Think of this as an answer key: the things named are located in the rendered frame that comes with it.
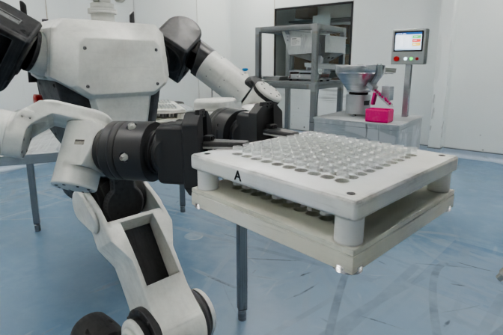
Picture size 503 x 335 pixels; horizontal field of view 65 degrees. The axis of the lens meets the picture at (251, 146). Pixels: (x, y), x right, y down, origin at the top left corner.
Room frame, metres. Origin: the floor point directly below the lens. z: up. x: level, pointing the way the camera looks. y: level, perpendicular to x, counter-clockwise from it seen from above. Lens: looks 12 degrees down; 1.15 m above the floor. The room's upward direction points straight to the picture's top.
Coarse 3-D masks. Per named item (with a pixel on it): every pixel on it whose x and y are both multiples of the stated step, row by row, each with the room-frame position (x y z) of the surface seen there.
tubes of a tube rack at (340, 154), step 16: (272, 144) 0.51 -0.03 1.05; (288, 144) 0.51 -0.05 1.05; (304, 144) 0.51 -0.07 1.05; (320, 144) 0.51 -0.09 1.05; (336, 144) 0.53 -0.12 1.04; (352, 144) 0.51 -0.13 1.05; (368, 144) 0.51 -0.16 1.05; (304, 160) 0.44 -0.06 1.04; (320, 160) 0.43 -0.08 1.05; (336, 160) 0.43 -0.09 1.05; (352, 160) 0.43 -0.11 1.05; (368, 160) 0.44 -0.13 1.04
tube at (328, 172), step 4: (324, 168) 0.39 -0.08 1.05; (328, 168) 0.40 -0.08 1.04; (332, 168) 0.40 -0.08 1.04; (324, 172) 0.39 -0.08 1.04; (328, 172) 0.39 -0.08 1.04; (332, 172) 0.39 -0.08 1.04; (324, 176) 0.39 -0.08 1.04; (328, 176) 0.39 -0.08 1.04; (332, 176) 0.39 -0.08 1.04; (320, 212) 0.39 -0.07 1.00; (324, 212) 0.39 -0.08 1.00; (320, 216) 0.39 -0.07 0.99; (324, 216) 0.39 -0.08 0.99; (328, 216) 0.39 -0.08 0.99; (324, 220) 0.39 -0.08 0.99; (328, 220) 0.39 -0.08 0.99
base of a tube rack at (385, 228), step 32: (192, 192) 0.50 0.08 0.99; (224, 192) 0.48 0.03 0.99; (416, 192) 0.48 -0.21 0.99; (448, 192) 0.48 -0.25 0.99; (256, 224) 0.41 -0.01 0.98; (288, 224) 0.38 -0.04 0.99; (320, 224) 0.38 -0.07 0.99; (384, 224) 0.38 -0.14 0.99; (416, 224) 0.41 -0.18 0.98; (320, 256) 0.35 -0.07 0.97; (352, 256) 0.32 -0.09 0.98
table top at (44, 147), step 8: (40, 136) 1.62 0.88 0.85; (48, 136) 1.62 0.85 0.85; (32, 144) 1.45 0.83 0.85; (40, 144) 1.45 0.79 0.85; (48, 144) 1.45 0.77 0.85; (56, 144) 1.45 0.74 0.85; (32, 152) 1.33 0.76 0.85; (40, 152) 1.33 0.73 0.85; (48, 152) 1.33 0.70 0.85; (56, 152) 1.33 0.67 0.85; (0, 160) 1.27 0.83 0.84; (8, 160) 1.27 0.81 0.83; (16, 160) 1.28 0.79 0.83; (24, 160) 1.29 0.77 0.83; (32, 160) 1.30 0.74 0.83; (40, 160) 1.31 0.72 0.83; (48, 160) 1.32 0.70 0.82; (56, 160) 1.33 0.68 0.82
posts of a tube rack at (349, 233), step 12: (204, 180) 0.48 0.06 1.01; (216, 180) 0.49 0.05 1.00; (444, 180) 0.48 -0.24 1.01; (444, 192) 0.48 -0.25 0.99; (336, 216) 0.34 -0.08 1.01; (336, 228) 0.34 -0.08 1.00; (348, 228) 0.33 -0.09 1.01; (360, 228) 0.33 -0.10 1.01; (336, 240) 0.34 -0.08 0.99; (348, 240) 0.33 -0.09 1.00; (360, 240) 0.33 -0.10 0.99
